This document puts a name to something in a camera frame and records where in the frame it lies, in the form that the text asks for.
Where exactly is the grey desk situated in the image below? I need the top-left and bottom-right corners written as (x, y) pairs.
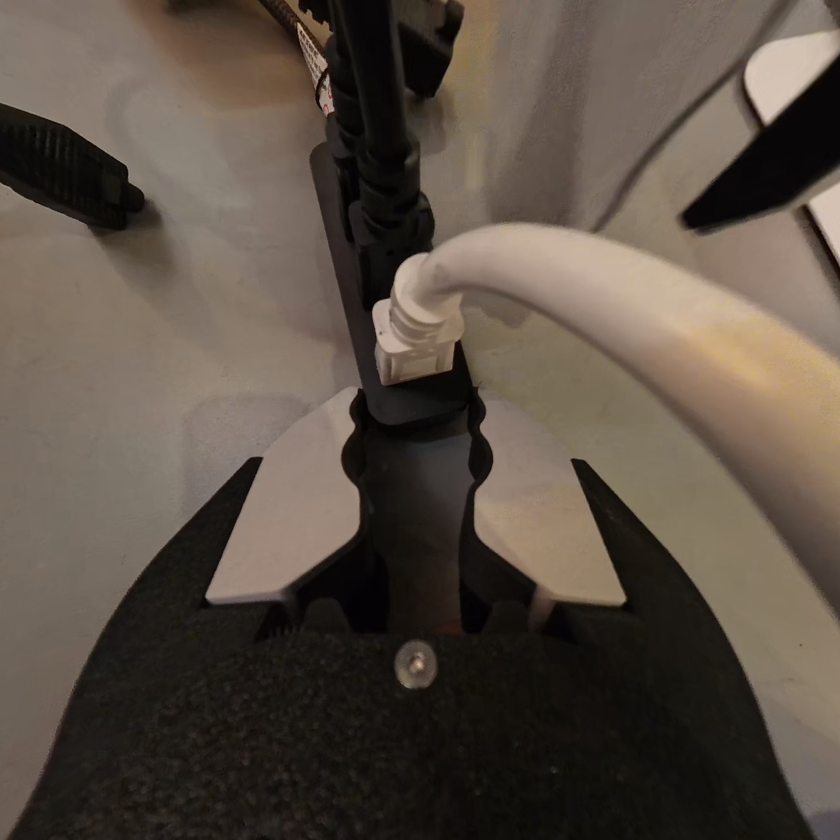
top-left (0, 0), bottom-right (840, 840)

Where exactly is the black hub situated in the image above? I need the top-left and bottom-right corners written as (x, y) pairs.
top-left (308, 141), bottom-right (479, 431)

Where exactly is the black cable with ridged plug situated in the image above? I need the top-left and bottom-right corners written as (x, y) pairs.
top-left (0, 101), bottom-right (147, 232)

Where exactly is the white cable with plug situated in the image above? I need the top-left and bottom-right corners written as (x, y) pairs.
top-left (371, 223), bottom-right (840, 572)

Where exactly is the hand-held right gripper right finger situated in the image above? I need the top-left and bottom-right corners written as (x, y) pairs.
top-left (459, 388), bottom-right (627, 634)

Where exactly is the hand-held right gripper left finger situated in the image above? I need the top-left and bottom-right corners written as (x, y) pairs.
top-left (204, 387), bottom-right (382, 611)

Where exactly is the thin pale cable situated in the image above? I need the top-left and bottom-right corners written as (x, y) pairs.
top-left (591, 0), bottom-right (798, 234)

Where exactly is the thick black cable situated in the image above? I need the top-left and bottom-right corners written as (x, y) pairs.
top-left (341, 0), bottom-right (435, 311)

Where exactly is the braided cable with label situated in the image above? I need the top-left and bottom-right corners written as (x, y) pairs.
top-left (259, 0), bottom-right (337, 122)

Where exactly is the chunky black plug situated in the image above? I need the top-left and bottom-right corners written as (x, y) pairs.
top-left (394, 0), bottom-right (465, 101)

